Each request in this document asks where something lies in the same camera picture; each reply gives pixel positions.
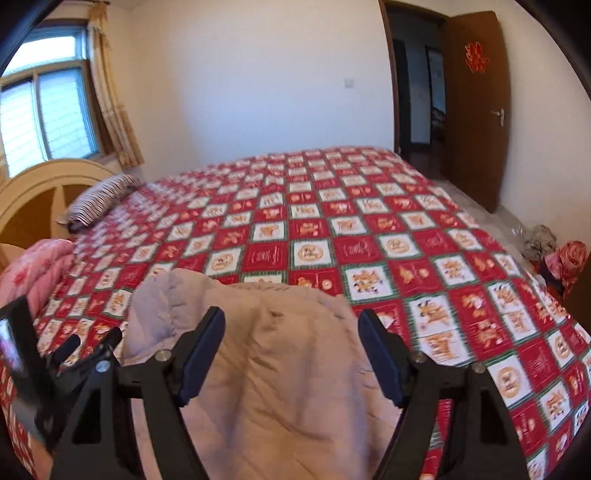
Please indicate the pink folded quilt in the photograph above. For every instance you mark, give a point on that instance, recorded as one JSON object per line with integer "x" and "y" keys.
{"x": 32, "y": 272}

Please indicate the red paper door decoration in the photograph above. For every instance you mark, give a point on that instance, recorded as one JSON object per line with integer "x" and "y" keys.
{"x": 476, "y": 56}

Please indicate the beige patterned curtain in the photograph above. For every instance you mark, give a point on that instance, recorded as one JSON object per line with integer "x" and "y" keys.
{"x": 115, "y": 106}

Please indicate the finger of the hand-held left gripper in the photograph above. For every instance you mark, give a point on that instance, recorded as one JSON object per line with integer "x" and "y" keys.
{"x": 65, "y": 350}
{"x": 99, "y": 348}

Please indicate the striped pillow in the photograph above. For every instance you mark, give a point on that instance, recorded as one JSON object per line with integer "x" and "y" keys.
{"x": 101, "y": 198}

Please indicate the red crumpled cloth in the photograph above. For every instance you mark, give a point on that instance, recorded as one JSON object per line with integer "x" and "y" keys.
{"x": 565, "y": 263}

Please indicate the dark wooden door frame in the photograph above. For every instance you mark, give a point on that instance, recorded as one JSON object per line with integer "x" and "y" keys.
{"x": 392, "y": 69}

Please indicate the cream wooden headboard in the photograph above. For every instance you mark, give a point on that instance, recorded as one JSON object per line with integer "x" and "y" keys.
{"x": 37, "y": 184}

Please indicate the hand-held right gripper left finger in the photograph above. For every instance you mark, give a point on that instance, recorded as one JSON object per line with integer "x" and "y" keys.
{"x": 203, "y": 355}

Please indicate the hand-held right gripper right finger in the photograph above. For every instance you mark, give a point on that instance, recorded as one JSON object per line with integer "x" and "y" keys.
{"x": 381, "y": 355}

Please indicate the beige padded coat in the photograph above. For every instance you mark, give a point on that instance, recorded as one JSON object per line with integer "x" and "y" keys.
{"x": 286, "y": 369}

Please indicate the grey crumpled cloth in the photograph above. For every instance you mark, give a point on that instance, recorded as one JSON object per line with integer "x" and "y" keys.
{"x": 540, "y": 242}

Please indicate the window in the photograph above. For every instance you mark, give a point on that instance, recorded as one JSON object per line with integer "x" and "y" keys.
{"x": 51, "y": 101}

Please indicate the red checked bed sheet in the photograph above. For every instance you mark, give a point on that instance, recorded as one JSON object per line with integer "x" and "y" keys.
{"x": 346, "y": 230}

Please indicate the brown wooden door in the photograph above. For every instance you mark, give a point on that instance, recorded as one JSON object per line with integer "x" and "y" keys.
{"x": 475, "y": 138}

